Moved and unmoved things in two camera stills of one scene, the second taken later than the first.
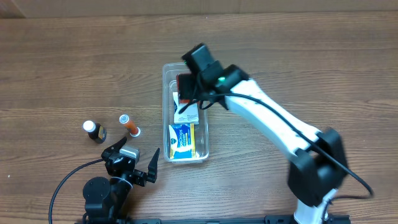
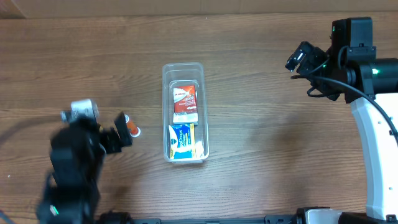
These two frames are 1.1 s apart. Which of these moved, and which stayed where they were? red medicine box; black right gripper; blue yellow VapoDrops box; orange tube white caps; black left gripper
Moved: black right gripper; black left gripper; red medicine box
Stayed: blue yellow VapoDrops box; orange tube white caps
